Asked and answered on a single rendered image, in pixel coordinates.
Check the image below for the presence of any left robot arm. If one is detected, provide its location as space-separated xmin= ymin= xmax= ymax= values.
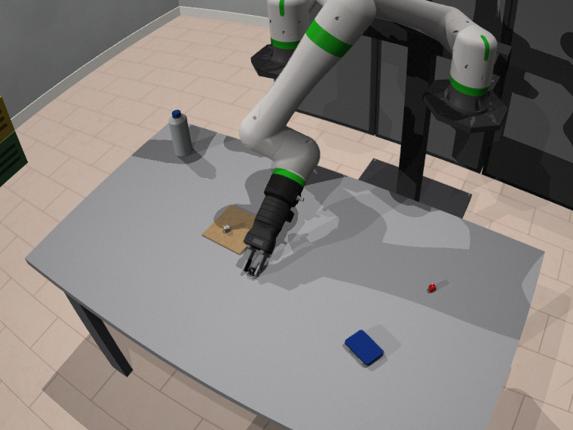
xmin=239 ymin=0 xmax=498 ymax=188

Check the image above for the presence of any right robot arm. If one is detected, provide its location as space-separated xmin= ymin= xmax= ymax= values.
xmin=267 ymin=0 xmax=317 ymax=66

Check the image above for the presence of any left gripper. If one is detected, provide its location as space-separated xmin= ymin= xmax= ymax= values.
xmin=242 ymin=174 xmax=304 ymax=277

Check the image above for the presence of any grey bottle with blue cap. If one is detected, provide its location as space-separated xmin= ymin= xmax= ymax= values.
xmin=168 ymin=110 xmax=193 ymax=157

